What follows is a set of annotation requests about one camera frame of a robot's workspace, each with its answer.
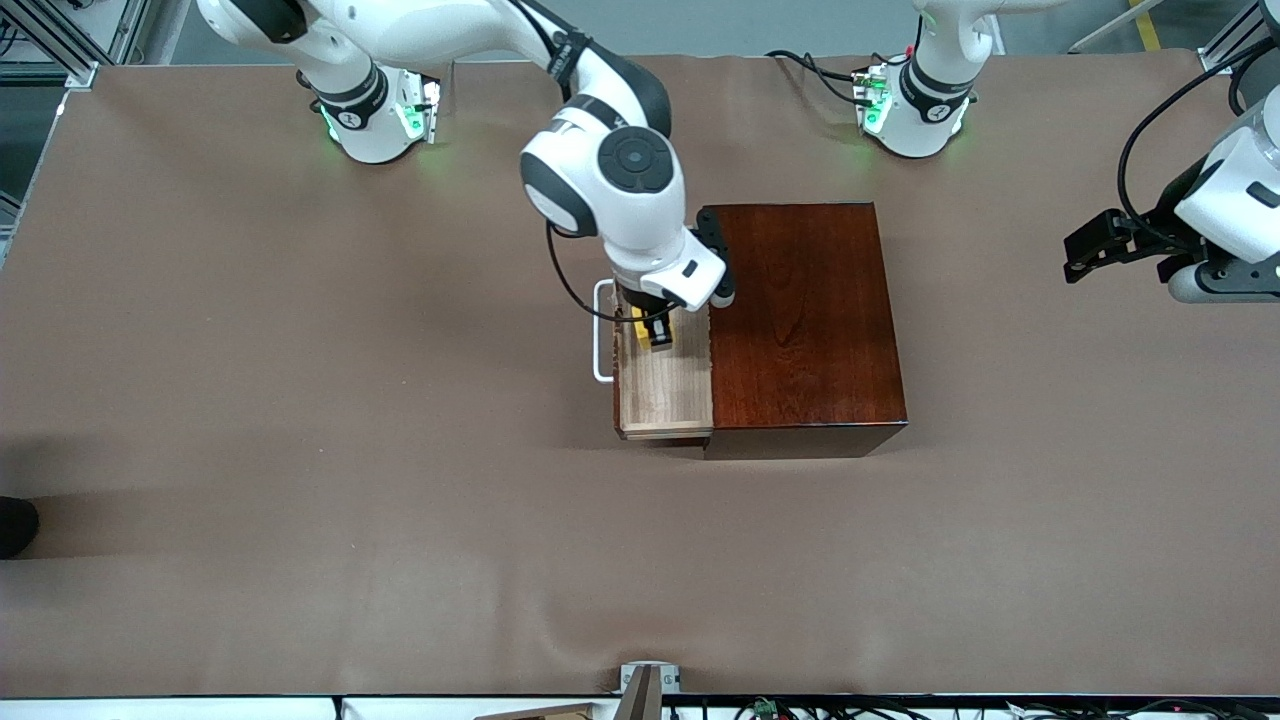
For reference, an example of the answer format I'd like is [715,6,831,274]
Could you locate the yellow block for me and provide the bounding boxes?
[631,307,677,354]

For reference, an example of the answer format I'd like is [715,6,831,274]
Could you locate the wooden drawer with white handle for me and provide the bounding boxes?
[593,278,715,442]

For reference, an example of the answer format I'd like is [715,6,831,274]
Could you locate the dark wooden cabinet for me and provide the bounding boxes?
[697,202,909,461]

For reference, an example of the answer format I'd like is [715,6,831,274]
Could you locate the yellow floor tape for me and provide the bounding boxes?
[1128,0,1167,53]

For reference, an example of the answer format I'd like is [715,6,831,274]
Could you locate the black round object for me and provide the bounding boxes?
[0,497,41,561]

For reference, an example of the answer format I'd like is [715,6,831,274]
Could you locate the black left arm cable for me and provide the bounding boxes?
[1116,0,1280,249]

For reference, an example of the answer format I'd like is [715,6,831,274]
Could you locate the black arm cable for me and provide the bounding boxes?
[510,0,683,327]
[1116,0,1280,249]

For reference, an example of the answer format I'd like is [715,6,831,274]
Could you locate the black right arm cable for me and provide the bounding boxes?
[510,0,683,327]

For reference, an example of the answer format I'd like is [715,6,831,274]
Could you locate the aluminium frame profile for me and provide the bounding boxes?
[1198,0,1280,77]
[0,0,151,93]

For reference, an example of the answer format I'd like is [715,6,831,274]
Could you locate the black left base cables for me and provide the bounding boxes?
[765,45,886,109]

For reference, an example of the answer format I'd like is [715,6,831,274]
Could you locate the small metal bracket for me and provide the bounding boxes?
[620,661,682,694]

